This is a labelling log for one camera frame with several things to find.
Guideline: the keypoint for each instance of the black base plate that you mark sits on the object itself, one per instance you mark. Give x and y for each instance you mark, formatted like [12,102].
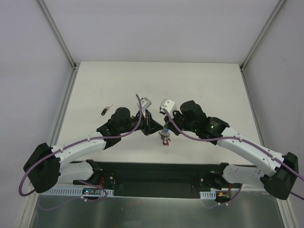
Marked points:
[182,181]

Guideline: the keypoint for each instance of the right white cable duct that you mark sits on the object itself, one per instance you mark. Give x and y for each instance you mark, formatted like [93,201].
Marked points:
[208,195]

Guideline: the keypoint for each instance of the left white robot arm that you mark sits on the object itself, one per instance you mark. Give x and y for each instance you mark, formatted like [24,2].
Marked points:
[48,165]

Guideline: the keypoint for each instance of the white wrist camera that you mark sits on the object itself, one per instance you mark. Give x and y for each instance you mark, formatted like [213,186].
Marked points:
[145,103]
[169,106]

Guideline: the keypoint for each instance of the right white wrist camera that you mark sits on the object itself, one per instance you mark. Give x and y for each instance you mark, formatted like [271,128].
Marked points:
[169,106]

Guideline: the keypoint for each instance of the white cable duct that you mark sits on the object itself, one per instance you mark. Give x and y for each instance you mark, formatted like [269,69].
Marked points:
[77,191]
[208,195]

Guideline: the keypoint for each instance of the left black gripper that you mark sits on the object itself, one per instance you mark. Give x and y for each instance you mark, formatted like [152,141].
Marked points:
[147,122]

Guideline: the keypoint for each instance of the key organiser with red handle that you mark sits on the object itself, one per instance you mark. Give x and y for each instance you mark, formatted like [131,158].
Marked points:
[165,136]

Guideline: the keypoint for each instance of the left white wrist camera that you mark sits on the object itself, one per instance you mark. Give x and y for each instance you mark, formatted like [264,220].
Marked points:
[145,103]

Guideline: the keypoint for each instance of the key with black head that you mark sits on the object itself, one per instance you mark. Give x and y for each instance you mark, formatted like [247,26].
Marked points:
[105,110]

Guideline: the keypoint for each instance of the right aluminium frame post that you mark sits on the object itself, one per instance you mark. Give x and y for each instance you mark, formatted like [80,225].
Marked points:
[263,32]

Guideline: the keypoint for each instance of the left aluminium frame post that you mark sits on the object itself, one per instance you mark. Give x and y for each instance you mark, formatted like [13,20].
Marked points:
[56,33]

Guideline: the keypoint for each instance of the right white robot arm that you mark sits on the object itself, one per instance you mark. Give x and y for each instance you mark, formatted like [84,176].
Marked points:
[273,171]

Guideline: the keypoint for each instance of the left white cable duct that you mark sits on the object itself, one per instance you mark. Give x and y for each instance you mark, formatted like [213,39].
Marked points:
[77,191]

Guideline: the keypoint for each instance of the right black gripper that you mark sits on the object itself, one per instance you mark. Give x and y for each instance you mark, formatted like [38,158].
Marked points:
[173,118]

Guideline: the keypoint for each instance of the aluminium frame post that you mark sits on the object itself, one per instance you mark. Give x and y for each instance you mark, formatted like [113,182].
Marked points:
[263,32]
[56,33]

